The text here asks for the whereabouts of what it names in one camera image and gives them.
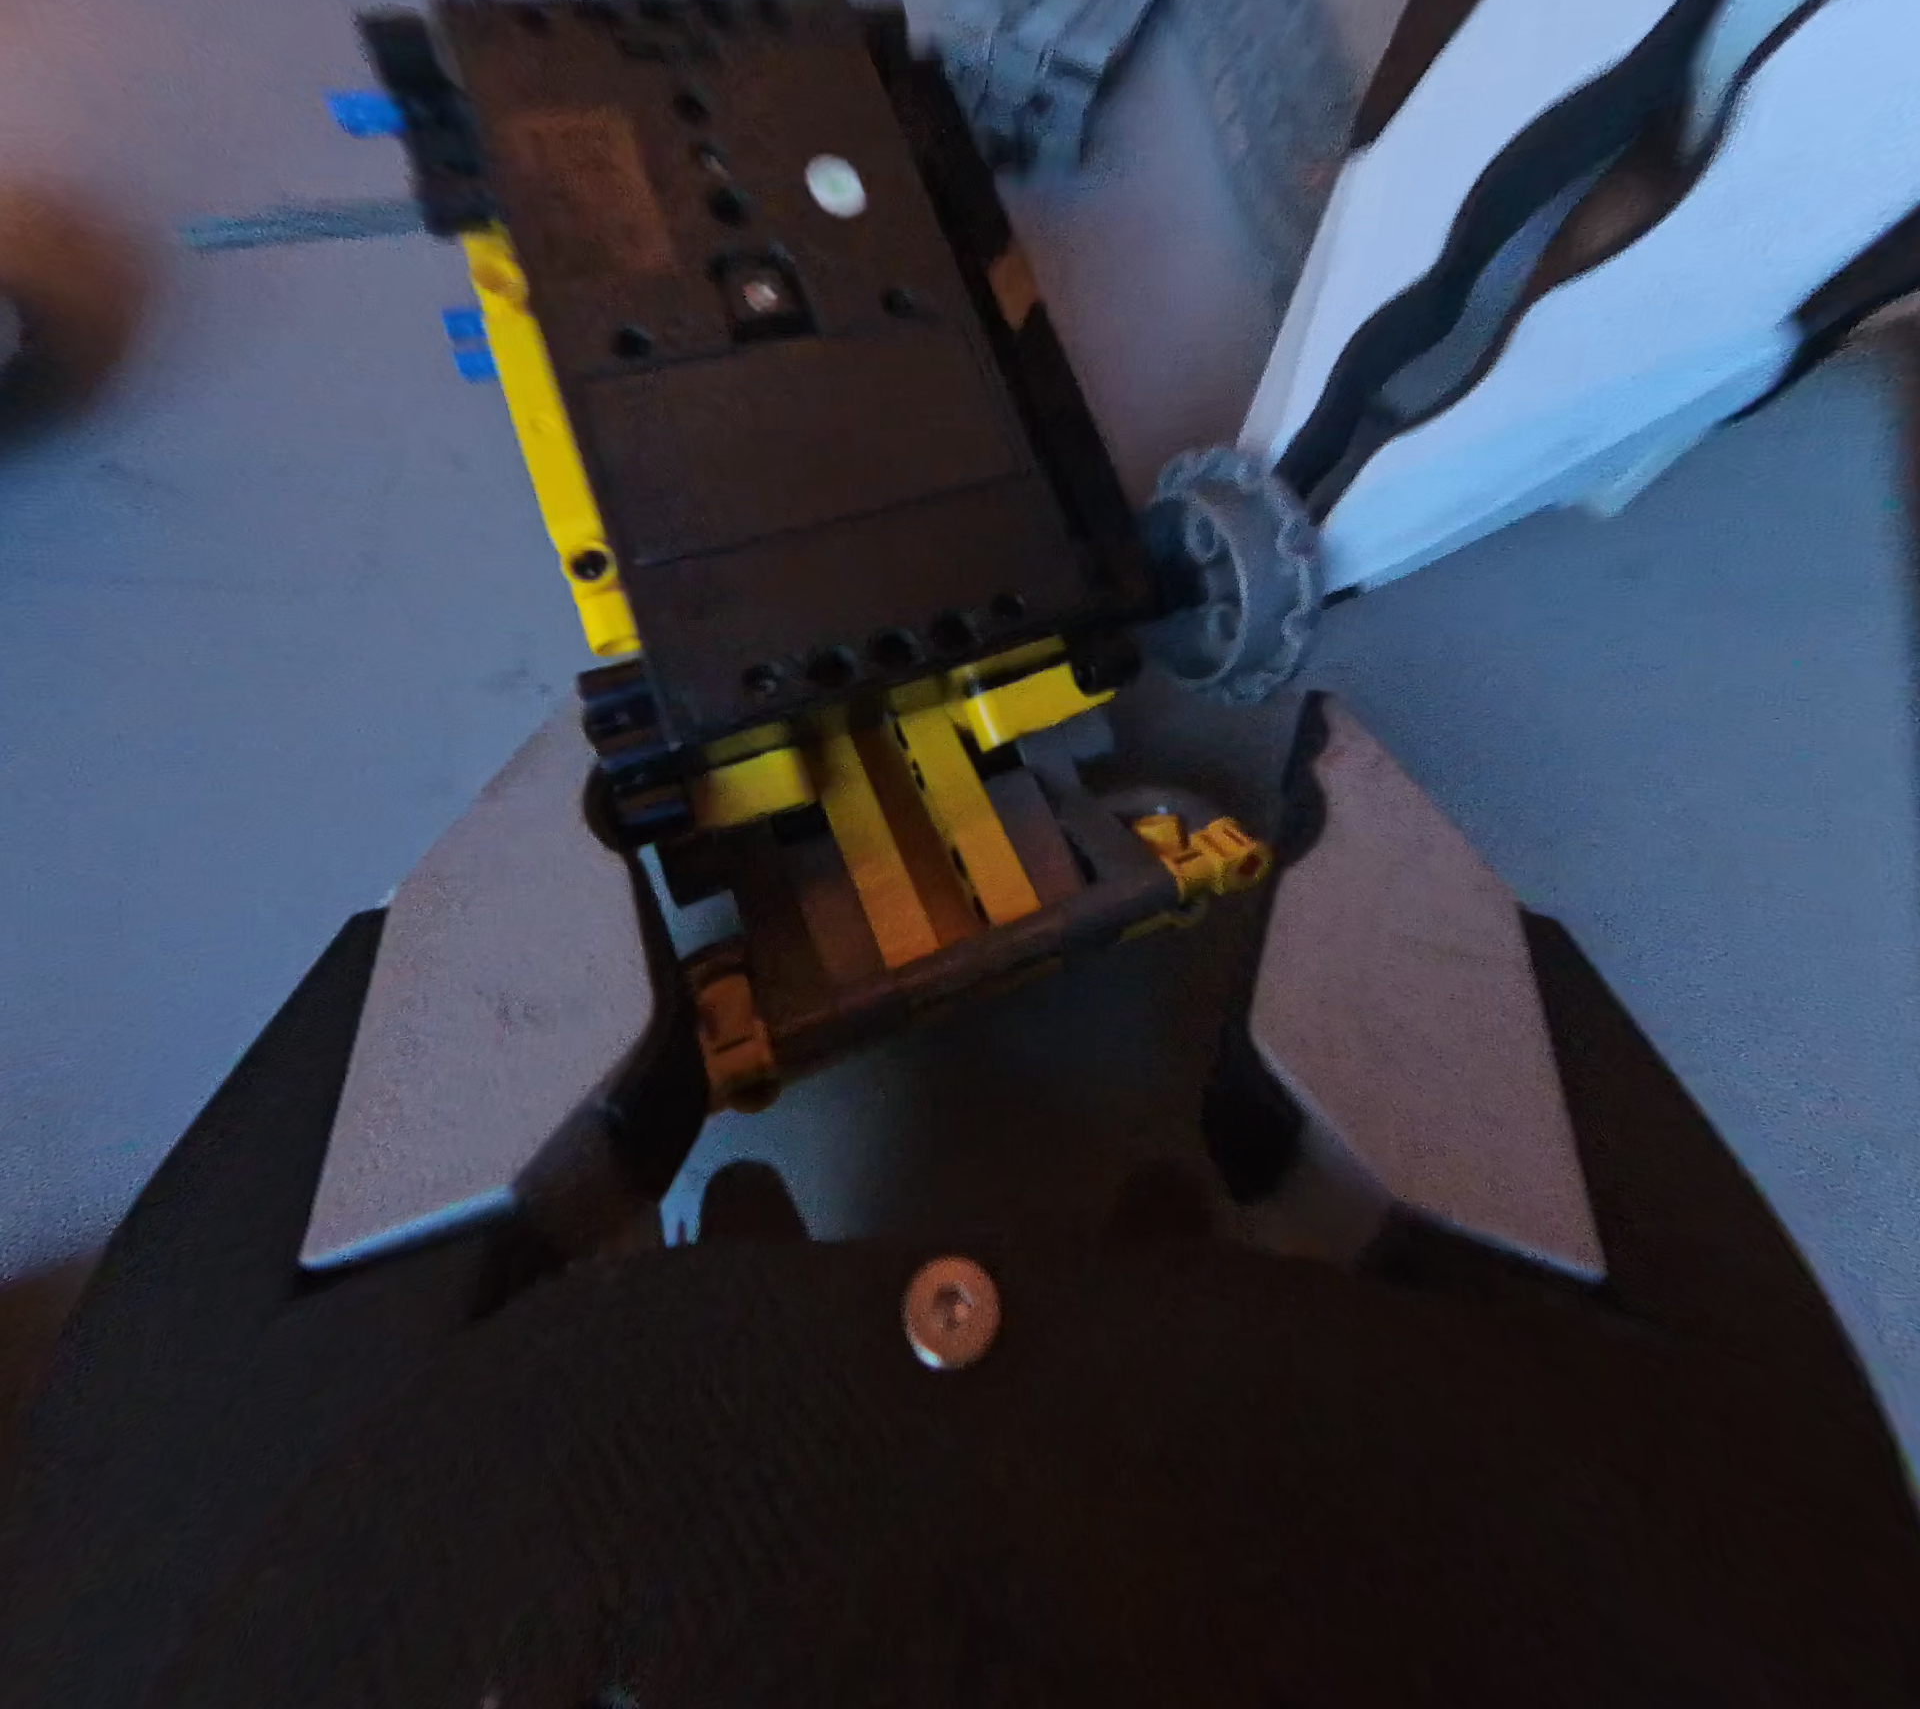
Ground grey metal toy axle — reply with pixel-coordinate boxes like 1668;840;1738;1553
176;200;430;252

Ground long grey toy track strip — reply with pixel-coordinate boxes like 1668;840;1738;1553
1170;0;1357;288

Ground grey desk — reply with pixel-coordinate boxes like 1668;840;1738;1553
0;0;1920;1516

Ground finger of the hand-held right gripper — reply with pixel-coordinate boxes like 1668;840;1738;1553
1239;0;1721;496
1296;0;1920;600

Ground black yellow toy brick vehicle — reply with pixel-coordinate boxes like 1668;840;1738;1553
361;0;1279;1118

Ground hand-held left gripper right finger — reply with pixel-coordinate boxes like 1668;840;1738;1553
1204;688;1611;1286

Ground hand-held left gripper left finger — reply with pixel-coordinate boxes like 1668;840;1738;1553
296;707;710;1273

